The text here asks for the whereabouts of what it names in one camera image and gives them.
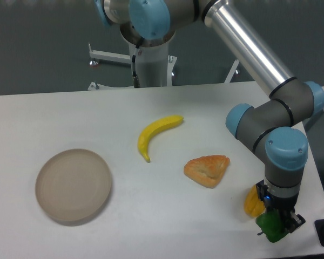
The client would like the yellow toy banana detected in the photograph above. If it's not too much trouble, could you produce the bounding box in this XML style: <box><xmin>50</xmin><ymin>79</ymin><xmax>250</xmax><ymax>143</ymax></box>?
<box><xmin>137</xmin><ymin>115</ymin><xmax>184</xmax><ymax>163</ymax></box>

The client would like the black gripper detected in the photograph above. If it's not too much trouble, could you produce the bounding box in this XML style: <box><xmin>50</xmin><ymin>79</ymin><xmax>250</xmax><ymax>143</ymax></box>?
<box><xmin>255</xmin><ymin>181</ymin><xmax>306</xmax><ymax>234</ymax></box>

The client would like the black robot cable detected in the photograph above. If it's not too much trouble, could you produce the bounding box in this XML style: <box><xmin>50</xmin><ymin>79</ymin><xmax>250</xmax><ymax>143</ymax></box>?
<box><xmin>131</xmin><ymin>37</ymin><xmax>145</xmax><ymax>88</ymax></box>

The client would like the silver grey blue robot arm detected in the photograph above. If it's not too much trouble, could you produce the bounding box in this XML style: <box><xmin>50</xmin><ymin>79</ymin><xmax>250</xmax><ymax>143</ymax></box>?
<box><xmin>94</xmin><ymin>1</ymin><xmax>324</xmax><ymax>234</ymax></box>

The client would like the toy pastry turnover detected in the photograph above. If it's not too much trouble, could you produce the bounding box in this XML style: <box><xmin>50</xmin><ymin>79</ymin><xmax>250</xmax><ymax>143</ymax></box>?
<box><xmin>184</xmin><ymin>155</ymin><xmax>230</xmax><ymax>188</ymax></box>

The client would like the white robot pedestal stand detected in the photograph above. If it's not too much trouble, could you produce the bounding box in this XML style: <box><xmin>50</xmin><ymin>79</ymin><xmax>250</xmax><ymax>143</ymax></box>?
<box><xmin>87</xmin><ymin>24</ymin><xmax>241</xmax><ymax>91</ymax></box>

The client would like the yellow toy bell pepper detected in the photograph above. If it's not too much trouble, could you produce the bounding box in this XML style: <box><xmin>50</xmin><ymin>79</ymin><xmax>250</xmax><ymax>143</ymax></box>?
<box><xmin>244</xmin><ymin>185</ymin><xmax>265</xmax><ymax>217</ymax></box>

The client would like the beige round plate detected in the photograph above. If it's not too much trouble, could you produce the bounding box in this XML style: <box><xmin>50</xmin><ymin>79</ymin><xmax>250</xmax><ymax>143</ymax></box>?
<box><xmin>35</xmin><ymin>148</ymin><xmax>112</xmax><ymax>226</ymax></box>

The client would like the green toy bell pepper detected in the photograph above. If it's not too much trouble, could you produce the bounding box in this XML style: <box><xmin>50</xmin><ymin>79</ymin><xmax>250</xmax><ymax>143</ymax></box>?
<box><xmin>255</xmin><ymin>210</ymin><xmax>288</xmax><ymax>243</ymax></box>

